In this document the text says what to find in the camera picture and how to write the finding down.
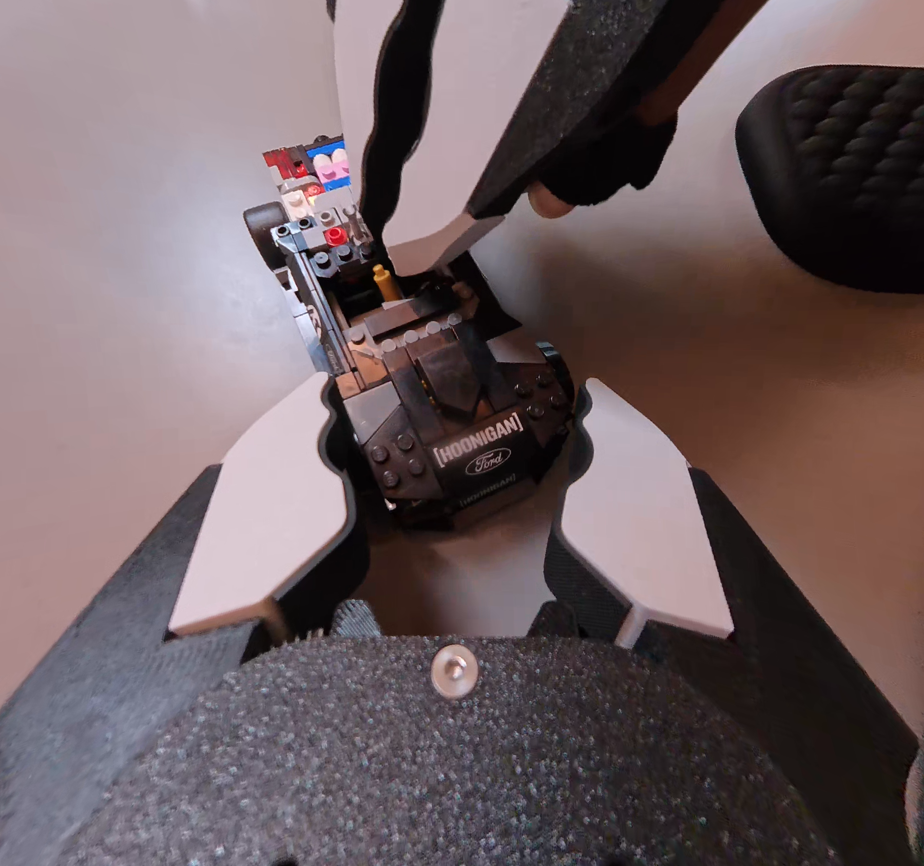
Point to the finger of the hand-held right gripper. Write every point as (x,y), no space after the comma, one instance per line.
(484,101)
(361,44)

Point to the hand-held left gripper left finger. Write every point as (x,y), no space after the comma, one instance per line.
(260,520)

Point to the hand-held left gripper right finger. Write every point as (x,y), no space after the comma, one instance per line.
(643,527)

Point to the black lego car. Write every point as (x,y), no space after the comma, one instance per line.
(433,404)

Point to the person's right forearm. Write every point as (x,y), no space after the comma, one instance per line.
(737,15)

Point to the person's right hand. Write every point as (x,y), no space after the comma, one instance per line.
(553,202)

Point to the black textured pad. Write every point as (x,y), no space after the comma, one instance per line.
(845,173)

